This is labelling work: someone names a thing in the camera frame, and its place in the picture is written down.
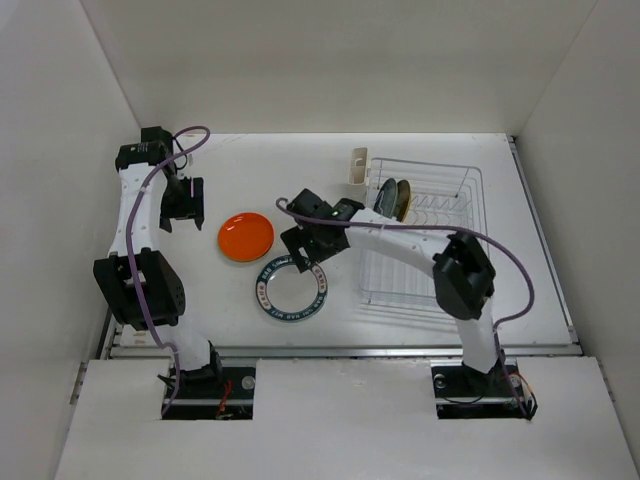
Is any white cutlery holder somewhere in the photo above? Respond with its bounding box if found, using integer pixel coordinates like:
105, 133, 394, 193
347, 147, 371, 201

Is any dark green patterned plate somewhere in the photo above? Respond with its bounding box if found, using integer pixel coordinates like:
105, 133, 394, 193
373, 178, 398, 218

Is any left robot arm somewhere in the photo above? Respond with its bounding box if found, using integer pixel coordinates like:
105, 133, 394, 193
93, 126, 224, 397

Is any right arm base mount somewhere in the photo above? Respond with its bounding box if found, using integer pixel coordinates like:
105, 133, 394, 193
431, 363, 538, 420

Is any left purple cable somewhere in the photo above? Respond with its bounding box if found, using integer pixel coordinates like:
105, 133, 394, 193
124, 125, 211, 417

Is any white plate teal rim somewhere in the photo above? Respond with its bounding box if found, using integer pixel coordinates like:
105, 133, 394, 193
255, 255, 329, 324

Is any orange plate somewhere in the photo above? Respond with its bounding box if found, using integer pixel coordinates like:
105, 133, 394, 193
217, 212, 275, 252

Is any lime green plate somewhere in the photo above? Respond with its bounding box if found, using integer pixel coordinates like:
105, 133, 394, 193
221, 244, 271, 264

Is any amber patterned plate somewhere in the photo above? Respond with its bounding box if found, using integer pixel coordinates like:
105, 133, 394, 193
394, 179, 411, 222

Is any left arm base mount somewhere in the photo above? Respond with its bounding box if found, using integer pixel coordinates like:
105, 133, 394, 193
161, 365, 256, 421

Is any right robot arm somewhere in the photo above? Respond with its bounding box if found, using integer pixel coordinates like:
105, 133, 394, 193
276, 189, 500, 394

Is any white wire dish rack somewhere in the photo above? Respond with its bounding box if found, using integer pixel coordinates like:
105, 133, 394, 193
358, 157, 494, 309

